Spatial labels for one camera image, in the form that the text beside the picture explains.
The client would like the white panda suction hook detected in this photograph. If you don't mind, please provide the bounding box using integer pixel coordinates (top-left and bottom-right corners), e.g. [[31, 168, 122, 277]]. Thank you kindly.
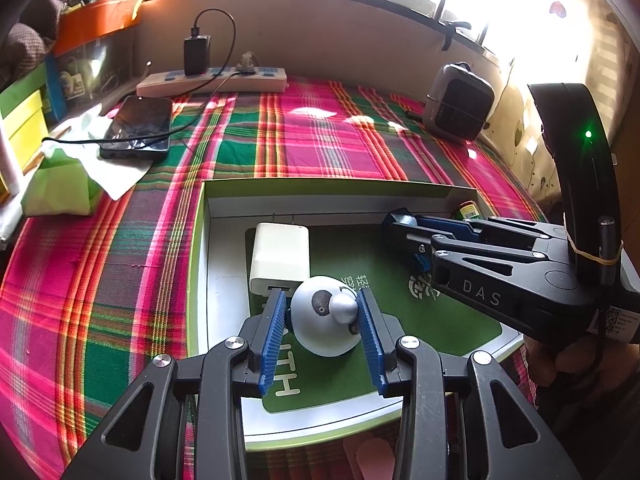
[[290, 276, 360, 358]]

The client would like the red capped bottle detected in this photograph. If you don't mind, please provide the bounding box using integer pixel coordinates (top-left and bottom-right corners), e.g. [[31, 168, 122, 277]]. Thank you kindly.
[[452, 200, 483, 220]]

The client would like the green cloth pouch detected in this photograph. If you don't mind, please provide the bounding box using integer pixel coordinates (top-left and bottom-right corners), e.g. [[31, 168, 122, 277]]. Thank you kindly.
[[21, 148, 103, 217]]

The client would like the black charger adapter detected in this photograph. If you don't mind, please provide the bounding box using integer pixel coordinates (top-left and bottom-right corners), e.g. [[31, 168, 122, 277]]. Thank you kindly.
[[183, 35, 210, 77]]

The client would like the black smartphone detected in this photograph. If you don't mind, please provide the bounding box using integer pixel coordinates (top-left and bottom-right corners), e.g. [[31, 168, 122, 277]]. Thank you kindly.
[[100, 96, 172, 162]]

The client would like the small space heater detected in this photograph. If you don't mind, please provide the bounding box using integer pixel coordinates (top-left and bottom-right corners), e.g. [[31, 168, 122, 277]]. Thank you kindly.
[[422, 62, 496, 144]]

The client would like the pink clip long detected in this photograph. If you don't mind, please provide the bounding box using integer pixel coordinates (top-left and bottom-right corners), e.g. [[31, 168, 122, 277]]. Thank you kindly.
[[343, 432, 395, 480]]

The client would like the white power bank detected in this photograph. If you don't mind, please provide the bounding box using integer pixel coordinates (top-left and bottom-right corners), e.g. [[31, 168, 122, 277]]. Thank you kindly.
[[248, 222, 310, 297]]

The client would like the plaid pink green bedspread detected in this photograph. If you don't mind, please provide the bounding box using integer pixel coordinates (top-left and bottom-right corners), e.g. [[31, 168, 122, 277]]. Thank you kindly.
[[1, 78, 544, 479]]

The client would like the white tissue paper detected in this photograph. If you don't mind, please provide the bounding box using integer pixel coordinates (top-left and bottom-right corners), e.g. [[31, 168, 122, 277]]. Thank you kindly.
[[40, 104, 152, 200]]

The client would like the person right hand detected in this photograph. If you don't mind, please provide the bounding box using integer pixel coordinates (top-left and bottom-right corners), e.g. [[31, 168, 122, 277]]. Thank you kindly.
[[524, 335, 638, 416]]

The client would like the white plug on strip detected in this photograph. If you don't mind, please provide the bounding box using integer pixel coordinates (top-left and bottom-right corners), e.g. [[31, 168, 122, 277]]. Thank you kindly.
[[236, 51, 259, 75]]

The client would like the heart pattern curtain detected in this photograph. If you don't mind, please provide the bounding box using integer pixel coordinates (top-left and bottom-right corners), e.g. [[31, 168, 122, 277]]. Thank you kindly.
[[479, 0, 632, 212]]

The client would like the brown patterned cloth bag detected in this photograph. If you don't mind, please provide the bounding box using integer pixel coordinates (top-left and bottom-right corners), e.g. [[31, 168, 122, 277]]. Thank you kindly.
[[1, 0, 64, 90]]

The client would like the white power strip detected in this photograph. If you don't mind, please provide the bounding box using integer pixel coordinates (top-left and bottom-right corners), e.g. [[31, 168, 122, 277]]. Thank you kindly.
[[136, 67, 288, 98]]

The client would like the orange planter box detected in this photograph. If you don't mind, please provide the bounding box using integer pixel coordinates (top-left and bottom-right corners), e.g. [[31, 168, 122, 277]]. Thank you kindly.
[[52, 0, 143, 58]]

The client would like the black charging cable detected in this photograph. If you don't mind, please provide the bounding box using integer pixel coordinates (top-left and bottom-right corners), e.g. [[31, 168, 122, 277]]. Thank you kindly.
[[41, 8, 252, 146]]

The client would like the yellow green box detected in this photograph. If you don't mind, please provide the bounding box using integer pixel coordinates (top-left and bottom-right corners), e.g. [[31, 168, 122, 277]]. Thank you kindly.
[[1, 54, 67, 195]]

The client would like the green cardboard box tray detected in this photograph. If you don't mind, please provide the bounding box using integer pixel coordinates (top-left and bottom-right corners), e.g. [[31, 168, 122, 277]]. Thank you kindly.
[[186, 178, 522, 451]]

